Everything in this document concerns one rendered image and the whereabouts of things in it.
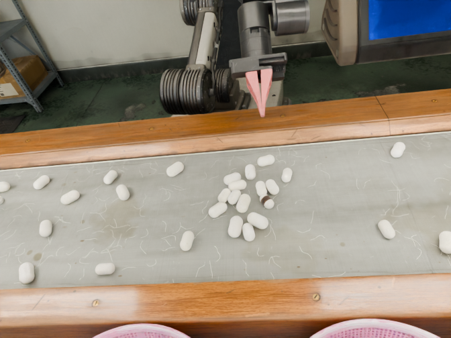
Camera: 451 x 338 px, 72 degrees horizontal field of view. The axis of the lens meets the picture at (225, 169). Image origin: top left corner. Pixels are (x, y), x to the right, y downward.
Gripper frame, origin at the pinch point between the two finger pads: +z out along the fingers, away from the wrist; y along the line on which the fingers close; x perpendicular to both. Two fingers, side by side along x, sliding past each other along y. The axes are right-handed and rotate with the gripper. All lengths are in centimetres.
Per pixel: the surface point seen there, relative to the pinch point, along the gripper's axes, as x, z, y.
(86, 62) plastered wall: 181, -107, -138
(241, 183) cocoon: 0.9, 12.6, -5.0
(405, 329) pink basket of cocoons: -16.4, 31.7, 13.6
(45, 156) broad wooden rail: 10, 2, -50
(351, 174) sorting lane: 3.5, 12.6, 15.2
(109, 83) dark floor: 185, -87, -120
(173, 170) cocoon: 4.1, 8.7, -18.5
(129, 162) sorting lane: 9.1, 5.6, -29.6
